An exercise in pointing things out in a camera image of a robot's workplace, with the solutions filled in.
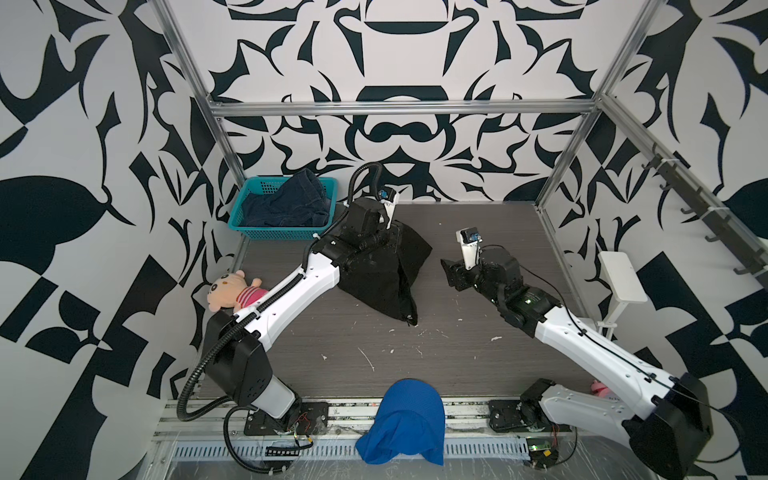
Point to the small green circuit board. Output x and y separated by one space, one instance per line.
541 454

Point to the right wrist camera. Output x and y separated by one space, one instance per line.
469 240

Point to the blue cloth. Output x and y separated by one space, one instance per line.
410 420

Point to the pink alarm clock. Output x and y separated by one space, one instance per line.
599 389

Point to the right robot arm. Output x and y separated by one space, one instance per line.
664 420

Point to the teal plastic basket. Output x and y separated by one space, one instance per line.
261 185

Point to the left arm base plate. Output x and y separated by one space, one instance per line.
303 418

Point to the dark blue denim skirt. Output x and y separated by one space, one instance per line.
299 202

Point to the pink plush toy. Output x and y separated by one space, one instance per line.
233 291

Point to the aluminium frame crossbar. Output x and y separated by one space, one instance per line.
413 107

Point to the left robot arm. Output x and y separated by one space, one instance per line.
234 367

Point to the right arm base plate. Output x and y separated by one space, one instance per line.
515 416

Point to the white shelf stand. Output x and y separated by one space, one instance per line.
625 286

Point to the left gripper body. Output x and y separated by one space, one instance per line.
378 234

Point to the black skirt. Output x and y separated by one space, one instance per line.
384 269

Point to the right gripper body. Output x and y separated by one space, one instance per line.
483 286

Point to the grey wall hook rack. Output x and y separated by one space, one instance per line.
701 204

